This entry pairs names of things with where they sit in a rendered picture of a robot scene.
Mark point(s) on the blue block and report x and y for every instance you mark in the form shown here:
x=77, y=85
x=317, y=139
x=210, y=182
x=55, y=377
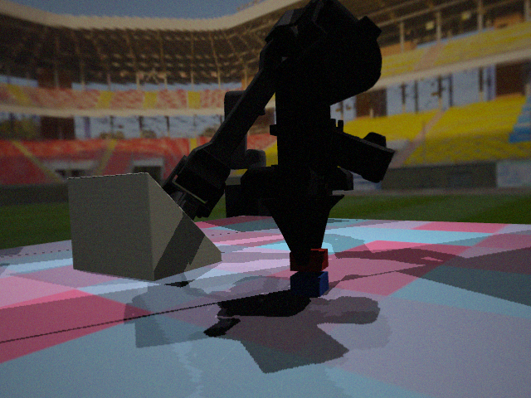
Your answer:
x=309, y=283

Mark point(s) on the red block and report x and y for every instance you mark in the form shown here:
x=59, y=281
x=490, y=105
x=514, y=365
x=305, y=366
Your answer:
x=318, y=261

